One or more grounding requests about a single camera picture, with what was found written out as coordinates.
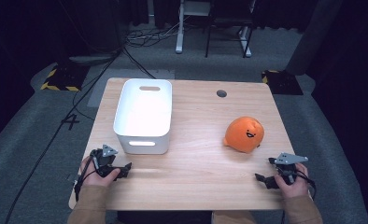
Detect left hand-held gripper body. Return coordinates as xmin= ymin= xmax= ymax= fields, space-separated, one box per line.
xmin=91 ymin=144 xmax=122 ymax=178

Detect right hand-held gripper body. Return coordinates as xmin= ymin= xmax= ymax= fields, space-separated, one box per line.
xmin=268 ymin=151 xmax=309 ymax=185

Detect orange plush toy with face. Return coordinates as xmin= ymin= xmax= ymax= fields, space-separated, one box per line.
xmin=222 ymin=116 xmax=265 ymax=154

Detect white plastic storage bin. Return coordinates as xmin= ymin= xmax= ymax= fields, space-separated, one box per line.
xmin=112 ymin=77 xmax=173 ymax=156

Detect person's left hand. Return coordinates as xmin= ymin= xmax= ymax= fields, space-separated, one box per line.
xmin=79 ymin=156 xmax=121 ymax=188

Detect person's right hand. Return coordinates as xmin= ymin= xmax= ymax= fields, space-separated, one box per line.
xmin=274 ymin=162 xmax=310 ymax=200

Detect person's leg tan trousers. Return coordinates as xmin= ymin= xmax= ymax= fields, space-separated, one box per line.
xmin=211 ymin=210 xmax=259 ymax=224

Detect right hand-held gripper black cable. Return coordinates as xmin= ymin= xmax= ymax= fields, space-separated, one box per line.
xmin=293 ymin=169 xmax=318 ymax=201

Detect hand-held gripper black cable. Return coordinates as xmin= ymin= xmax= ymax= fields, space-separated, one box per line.
xmin=73 ymin=148 xmax=100 ymax=203
xmin=293 ymin=169 xmax=318 ymax=201

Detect left hand-held gripper black cable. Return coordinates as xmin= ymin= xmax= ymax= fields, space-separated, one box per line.
xmin=73 ymin=148 xmax=100 ymax=203

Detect long black floor cable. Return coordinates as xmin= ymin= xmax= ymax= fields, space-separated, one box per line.
xmin=4 ymin=46 xmax=125 ymax=224

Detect black base plate striped edge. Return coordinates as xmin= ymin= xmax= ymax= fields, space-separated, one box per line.
xmin=40 ymin=63 xmax=91 ymax=92
xmin=261 ymin=69 xmax=304 ymax=96

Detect short black floor cable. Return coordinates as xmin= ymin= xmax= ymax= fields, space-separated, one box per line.
xmin=121 ymin=46 xmax=157 ymax=80

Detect bundle of floor cables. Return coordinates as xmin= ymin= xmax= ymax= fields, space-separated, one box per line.
xmin=125 ymin=18 xmax=186 ymax=49

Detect grey slanted post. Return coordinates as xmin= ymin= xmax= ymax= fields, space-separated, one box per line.
xmin=285 ymin=0 xmax=344 ymax=76

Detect white desk leg frame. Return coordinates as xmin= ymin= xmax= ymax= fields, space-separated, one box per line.
xmin=175 ymin=0 xmax=253 ymax=58

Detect black metal chair frame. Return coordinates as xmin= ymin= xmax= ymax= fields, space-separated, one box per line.
xmin=205 ymin=0 xmax=256 ymax=59

